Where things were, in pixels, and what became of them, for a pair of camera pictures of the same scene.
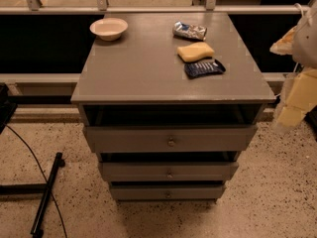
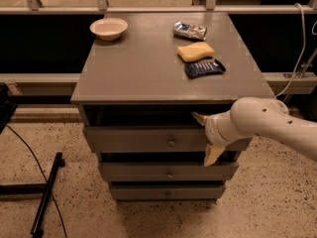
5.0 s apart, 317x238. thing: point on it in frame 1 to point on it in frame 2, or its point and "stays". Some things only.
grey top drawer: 172,139 stays
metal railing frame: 102,8 stays
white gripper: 306,45 to 211,130
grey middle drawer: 168,172 stays
